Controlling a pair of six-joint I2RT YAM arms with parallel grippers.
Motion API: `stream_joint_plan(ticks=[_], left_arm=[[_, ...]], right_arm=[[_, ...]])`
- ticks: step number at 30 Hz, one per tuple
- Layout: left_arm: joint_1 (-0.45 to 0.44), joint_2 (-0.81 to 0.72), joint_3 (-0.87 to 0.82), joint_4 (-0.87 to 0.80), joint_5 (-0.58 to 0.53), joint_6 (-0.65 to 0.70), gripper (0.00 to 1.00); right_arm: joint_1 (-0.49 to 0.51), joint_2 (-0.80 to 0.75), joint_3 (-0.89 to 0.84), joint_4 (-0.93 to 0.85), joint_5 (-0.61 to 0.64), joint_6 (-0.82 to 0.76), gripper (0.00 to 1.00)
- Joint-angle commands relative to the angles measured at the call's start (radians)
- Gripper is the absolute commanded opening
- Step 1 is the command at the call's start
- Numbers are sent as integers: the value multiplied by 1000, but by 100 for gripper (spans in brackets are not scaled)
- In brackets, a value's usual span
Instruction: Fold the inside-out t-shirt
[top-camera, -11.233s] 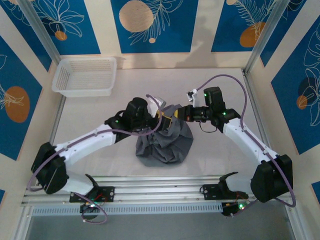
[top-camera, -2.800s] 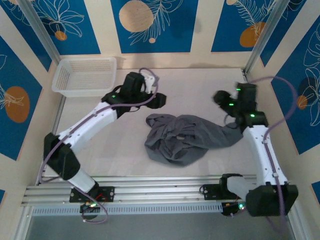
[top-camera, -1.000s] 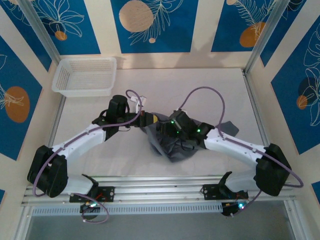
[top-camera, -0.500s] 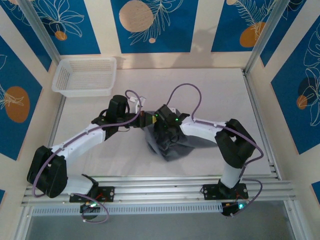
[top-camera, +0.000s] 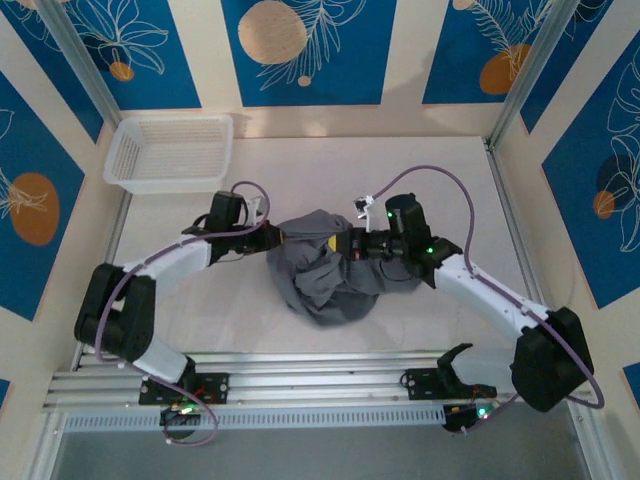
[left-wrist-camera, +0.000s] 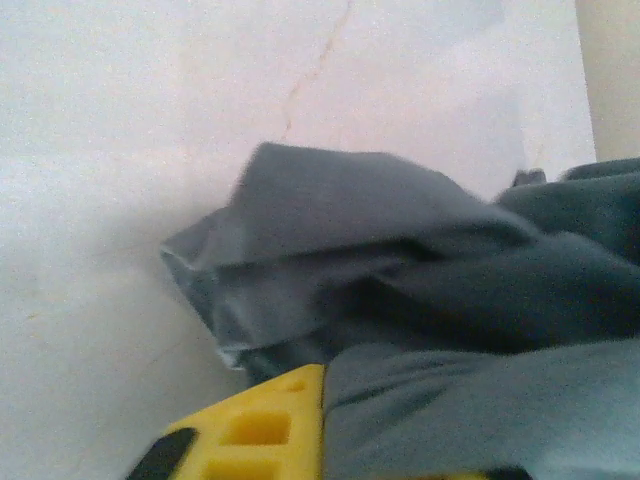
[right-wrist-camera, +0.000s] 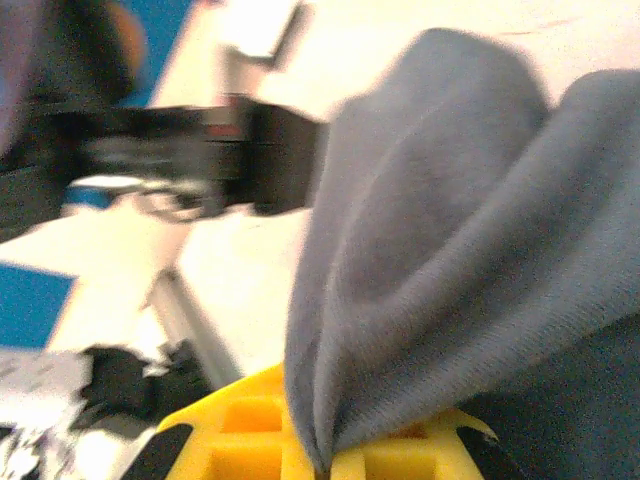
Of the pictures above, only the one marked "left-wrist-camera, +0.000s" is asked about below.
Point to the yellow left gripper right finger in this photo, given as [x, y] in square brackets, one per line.
[500, 475]

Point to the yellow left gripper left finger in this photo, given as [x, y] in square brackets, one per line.
[260, 430]

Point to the gray t-shirt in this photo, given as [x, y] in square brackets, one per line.
[425, 300]

